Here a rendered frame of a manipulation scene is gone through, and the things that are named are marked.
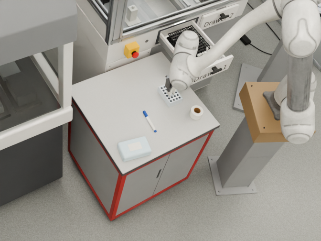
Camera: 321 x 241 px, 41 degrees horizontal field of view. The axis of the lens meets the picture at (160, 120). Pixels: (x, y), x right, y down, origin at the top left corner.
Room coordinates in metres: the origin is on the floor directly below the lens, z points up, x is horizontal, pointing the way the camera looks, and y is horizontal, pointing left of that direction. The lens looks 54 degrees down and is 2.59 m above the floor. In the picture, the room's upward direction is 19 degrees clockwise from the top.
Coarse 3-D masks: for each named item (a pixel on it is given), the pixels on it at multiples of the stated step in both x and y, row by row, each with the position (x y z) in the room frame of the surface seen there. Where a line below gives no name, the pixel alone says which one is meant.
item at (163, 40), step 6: (180, 24) 1.91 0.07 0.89; (186, 24) 1.95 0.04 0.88; (192, 24) 1.97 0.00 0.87; (168, 30) 1.85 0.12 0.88; (174, 30) 1.88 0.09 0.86; (198, 30) 1.93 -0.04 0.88; (162, 36) 1.77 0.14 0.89; (168, 36) 1.85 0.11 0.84; (204, 36) 1.89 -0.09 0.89; (162, 42) 1.76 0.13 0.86; (168, 42) 1.74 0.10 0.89; (210, 42) 1.86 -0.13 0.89; (168, 48) 1.72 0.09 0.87; (216, 60) 1.79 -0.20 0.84
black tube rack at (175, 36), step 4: (184, 28) 1.89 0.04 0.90; (192, 28) 1.91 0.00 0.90; (172, 32) 1.82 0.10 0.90; (176, 32) 1.84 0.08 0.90; (180, 32) 1.84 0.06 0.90; (196, 32) 1.89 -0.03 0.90; (172, 36) 1.79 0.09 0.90; (176, 36) 1.80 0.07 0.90; (200, 36) 1.87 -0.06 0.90; (168, 40) 1.79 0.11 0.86; (172, 40) 1.77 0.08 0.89; (176, 40) 1.80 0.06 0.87; (200, 40) 1.83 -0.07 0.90; (204, 40) 1.85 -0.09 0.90; (172, 44) 1.76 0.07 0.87; (200, 44) 1.80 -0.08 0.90; (204, 44) 1.84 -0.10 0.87; (208, 44) 1.82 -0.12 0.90; (200, 48) 1.78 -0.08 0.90; (204, 48) 1.78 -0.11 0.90; (208, 48) 1.80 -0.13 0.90; (200, 52) 1.74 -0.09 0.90
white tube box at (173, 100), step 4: (164, 84) 1.52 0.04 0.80; (160, 88) 1.49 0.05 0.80; (164, 88) 1.50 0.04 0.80; (160, 92) 1.47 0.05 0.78; (164, 92) 1.47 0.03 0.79; (176, 92) 1.50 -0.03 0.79; (164, 96) 1.45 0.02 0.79; (168, 96) 1.45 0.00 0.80; (172, 96) 1.46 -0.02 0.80; (176, 96) 1.47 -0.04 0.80; (180, 96) 1.48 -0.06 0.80; (164, 100) 1.44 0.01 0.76; (168, 100) 1.42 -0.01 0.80; (172, 100) 1.44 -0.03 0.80; (176, 100) 1.44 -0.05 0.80; (180, 100) 1.46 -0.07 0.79; (168, 104) 1.42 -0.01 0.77; (172, 104) 1.43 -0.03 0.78
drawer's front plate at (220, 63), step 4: (228, 56) 1.75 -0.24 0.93; (232, 56) 1.76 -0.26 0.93; (220, 60) 1.70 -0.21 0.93; (224, 60) 1.72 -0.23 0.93; (228, 60) 1.74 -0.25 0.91; (212, 64) 1.66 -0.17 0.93; (216, 64) 1.67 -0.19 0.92; (220, 64) 1.70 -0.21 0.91; (224, 64) 1.73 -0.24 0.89; (228, 64) 1.76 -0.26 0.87; (208, 68) 1.63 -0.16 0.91; (204, 72) 1.62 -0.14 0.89; (208, 72) 1.64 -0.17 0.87; (200, 76) 1.60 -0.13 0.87; (204, 76) 1.63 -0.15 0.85; (208, 76) 1.65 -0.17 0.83; (200, 80) 1.61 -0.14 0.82; (192, 84) 1.57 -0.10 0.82
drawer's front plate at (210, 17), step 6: (234, 6) 2.19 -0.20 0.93; (216, 12) 2.08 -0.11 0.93; (222, 12) 2.11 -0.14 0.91; (228, 12) 2.16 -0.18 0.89; (234, 12) 2.20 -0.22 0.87; (204, 18) 2.00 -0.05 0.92; (210, 18) 2.04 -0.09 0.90; (216, 18) 2.09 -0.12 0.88; (228, 18) 2.17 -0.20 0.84; (204, 24) 2.02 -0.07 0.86; (210, 24) 2.06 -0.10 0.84
